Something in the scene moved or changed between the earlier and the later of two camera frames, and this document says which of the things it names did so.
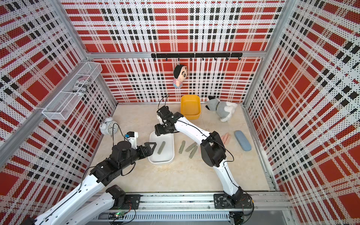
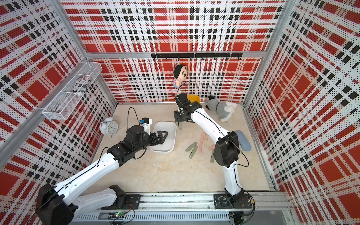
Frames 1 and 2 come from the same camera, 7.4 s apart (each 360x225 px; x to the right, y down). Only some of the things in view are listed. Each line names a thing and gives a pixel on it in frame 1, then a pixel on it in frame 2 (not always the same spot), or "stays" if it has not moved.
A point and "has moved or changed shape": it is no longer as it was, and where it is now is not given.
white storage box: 167,154 has moved or changed shape
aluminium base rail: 195,209 stays
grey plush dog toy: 224,109 stays
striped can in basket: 81,86 stays
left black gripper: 149,152 -> 160,140
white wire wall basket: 59,108 stays
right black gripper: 159,129 -> 176,117
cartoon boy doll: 180,75 stays
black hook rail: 191,55 stays
